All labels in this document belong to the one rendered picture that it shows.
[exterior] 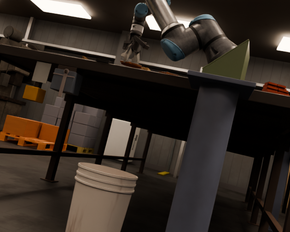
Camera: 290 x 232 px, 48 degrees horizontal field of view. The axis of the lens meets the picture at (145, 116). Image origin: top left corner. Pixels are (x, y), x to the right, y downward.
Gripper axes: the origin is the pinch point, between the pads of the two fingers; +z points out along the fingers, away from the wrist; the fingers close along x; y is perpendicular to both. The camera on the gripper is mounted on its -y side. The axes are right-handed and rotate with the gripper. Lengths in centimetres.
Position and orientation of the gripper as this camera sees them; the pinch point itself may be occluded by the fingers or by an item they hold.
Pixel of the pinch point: (131, 64)
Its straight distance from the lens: 200.4
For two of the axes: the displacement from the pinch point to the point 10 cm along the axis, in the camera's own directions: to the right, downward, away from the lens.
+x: -6.0, -1.8, -7.8
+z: -2.2, 9.7, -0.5
